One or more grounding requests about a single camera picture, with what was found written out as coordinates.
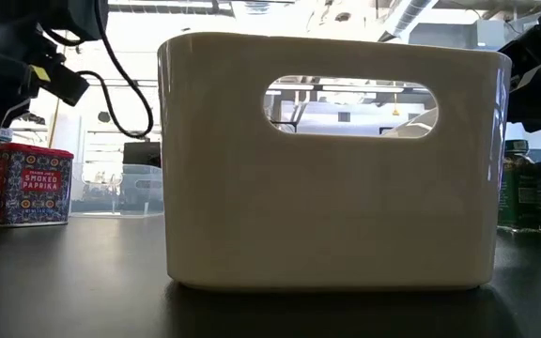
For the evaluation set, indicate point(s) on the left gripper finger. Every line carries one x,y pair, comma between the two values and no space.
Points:
66,84

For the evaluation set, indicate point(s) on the red-lid smoked paprika tin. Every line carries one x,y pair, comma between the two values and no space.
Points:
26,197

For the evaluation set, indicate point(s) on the thin yellow pole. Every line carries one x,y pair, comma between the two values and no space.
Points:
53,127

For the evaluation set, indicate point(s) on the black panel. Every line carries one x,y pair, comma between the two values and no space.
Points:
141,154

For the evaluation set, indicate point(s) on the clear plastic bin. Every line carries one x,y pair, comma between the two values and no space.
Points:
101,202

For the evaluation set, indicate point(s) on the white plastic bin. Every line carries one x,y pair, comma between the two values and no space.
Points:
322,211

